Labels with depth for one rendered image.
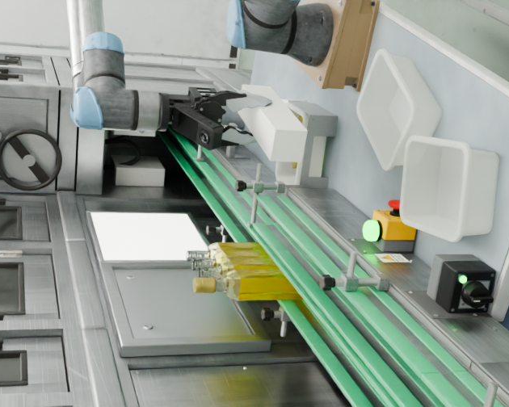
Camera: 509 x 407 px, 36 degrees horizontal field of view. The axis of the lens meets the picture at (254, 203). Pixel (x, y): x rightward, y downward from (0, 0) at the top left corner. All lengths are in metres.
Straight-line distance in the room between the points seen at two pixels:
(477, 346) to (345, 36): 0.86
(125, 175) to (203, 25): 2.79
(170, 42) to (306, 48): 3.71
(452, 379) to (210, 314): 0.83
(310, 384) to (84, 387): 0.48
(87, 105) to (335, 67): 0.69
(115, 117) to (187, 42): 4.15
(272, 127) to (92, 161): 1.44
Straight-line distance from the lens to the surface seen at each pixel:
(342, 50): 1.90
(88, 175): 2.79
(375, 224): 1.64
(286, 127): 1.42
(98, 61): 1.50
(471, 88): 1.52
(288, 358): 1.83
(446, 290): 1.41
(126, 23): 5.50
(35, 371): 1.74
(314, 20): 1.90
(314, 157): 2.07
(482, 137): 1.48
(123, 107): 1.45
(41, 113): 2.75
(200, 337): 1.80
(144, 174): 2.94
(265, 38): 1.85
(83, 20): 1.71
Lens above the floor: 1.56
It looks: 17 degrees down
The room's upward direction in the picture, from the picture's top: 89 degrees counter-clockwise
